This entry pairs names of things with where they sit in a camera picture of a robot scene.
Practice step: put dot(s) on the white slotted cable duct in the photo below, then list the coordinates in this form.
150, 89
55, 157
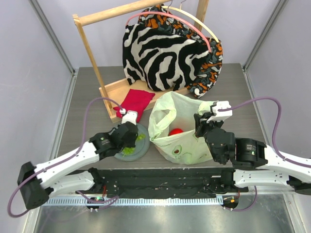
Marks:
80, 201

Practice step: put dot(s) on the red apple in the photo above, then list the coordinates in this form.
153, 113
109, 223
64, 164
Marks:
175, 131

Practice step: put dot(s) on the red folded cloth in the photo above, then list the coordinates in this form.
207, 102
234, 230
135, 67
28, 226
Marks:
137, 100

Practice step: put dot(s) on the aluminium frame rail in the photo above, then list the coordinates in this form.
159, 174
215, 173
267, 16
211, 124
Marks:
50, 32

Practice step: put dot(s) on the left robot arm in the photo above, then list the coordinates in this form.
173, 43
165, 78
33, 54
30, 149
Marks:
39, 183

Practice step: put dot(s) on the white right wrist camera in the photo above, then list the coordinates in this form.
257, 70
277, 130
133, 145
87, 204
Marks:
215, 111

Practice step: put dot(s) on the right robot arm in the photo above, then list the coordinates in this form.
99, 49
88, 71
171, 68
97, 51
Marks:
254, 162

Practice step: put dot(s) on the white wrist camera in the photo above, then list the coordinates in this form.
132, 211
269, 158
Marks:
128, 116
215, 111

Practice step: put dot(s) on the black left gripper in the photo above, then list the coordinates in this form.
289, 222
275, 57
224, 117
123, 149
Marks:
131, 143

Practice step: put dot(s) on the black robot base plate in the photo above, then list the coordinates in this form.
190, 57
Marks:
167, 183

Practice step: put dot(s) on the camouflage pattern garment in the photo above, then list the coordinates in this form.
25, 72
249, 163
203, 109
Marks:
208, 69

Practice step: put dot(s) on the grey blue plate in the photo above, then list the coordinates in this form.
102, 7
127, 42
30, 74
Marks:
145, 146

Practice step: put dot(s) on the zebra pattern garment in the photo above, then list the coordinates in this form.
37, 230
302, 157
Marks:
162, 60

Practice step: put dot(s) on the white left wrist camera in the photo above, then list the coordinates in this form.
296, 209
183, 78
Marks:
128, 116

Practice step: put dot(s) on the pale green plastic bag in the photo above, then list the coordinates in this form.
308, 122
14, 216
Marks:
173, 110

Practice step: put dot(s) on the green grape bunch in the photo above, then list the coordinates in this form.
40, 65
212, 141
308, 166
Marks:
130, 151

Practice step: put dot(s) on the wooden clothes rack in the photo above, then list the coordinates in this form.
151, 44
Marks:
118, 90

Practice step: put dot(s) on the cream clothes hanger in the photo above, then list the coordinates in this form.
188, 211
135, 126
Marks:
194, 21

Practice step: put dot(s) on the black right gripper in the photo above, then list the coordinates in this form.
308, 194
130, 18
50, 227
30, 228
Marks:
201, 123

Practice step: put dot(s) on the pink clothes hanger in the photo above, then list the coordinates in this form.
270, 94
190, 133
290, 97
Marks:
158, 17

